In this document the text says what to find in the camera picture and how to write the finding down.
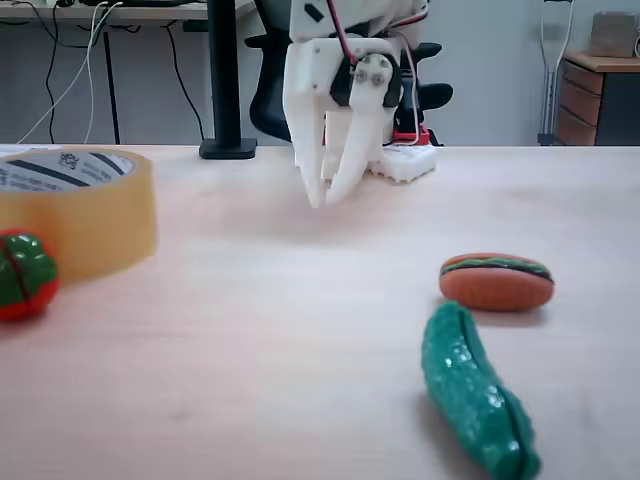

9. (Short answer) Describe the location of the background desk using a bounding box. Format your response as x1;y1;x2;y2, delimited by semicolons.
0;0;257;145

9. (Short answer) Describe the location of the black monitor stand pole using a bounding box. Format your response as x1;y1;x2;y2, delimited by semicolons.
198;0;259;161

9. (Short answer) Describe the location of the clear packing tape roll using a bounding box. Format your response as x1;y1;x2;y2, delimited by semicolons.
0;146;161;286

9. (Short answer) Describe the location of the toy tomato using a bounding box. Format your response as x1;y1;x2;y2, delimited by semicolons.
0;228;62;323

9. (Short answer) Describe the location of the wooden drawer cabinet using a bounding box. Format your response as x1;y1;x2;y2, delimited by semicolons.
554;49;640;147

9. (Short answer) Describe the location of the green toy cucumber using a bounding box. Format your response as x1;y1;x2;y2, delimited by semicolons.
420;300;543;480

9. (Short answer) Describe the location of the cardboard box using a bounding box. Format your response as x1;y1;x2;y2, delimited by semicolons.
588;10;640;59

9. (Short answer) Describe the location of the red black servo cable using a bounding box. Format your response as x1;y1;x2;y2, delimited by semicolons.
326;0;360;66

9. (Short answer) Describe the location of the white hanging cable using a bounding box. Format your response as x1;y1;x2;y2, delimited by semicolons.
14;1;124;146

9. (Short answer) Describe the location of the toy hamburger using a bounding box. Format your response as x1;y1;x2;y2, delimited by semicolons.
438;252;556;313

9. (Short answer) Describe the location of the black office chair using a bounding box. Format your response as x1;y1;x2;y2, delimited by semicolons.
243;0;455;147

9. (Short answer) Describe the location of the grey metal crutch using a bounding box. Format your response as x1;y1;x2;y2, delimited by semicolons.
536;0;576;147

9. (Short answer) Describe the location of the black hanging cable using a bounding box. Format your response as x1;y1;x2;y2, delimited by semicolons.
43;4;63;145
163;22;207;142

